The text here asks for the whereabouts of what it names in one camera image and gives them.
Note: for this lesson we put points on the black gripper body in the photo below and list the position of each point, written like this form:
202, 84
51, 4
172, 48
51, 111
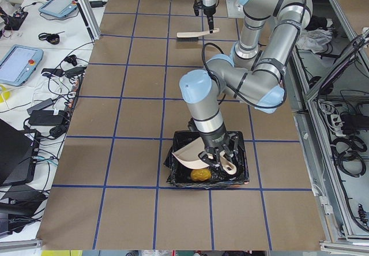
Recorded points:
213, 139
208, 10

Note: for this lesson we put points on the beige plastic dustpan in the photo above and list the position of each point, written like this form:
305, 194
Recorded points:
194, 156

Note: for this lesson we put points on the white hand brush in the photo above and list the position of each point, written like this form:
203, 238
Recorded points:
194, 36

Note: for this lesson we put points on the yellow potato-like trash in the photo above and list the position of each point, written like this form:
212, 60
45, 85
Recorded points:
200, 175

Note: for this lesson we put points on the black bag lined bin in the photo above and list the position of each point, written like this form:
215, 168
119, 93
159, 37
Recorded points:
180, 175

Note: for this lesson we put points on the white crumpled cloth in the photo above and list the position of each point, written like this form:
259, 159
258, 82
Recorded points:
315, 40

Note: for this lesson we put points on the upper blue teach pendant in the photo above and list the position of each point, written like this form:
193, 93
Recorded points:
59, 9

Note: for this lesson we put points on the blue teach pendant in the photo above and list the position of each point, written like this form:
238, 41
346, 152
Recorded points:
59, 9
19, 63

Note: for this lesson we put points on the black power strip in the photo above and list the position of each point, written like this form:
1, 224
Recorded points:
73, 95

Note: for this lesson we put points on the black power adapter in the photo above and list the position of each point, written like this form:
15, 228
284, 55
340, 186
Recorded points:
47, 118

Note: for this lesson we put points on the black laptop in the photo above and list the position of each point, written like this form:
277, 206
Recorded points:
19, 149

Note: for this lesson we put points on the lower blue teach pendant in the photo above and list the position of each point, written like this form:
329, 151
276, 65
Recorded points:
19, 63

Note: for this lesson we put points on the aluminium frame post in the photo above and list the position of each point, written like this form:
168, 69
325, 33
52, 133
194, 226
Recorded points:
89, 19

